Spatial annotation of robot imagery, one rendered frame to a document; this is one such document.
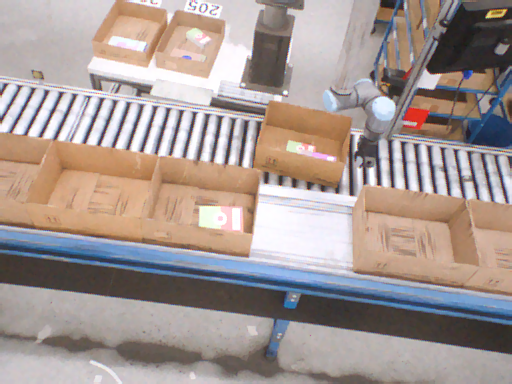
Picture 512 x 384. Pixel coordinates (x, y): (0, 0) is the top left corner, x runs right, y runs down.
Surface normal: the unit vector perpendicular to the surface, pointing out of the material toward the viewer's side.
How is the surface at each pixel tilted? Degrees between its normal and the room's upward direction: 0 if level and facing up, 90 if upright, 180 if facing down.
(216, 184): 89
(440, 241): 0
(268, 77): 90
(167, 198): 0
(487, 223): 89
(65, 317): 0
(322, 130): 89
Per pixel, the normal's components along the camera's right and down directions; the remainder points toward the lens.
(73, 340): 0.10, -0.59
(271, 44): -0.17, 0.79
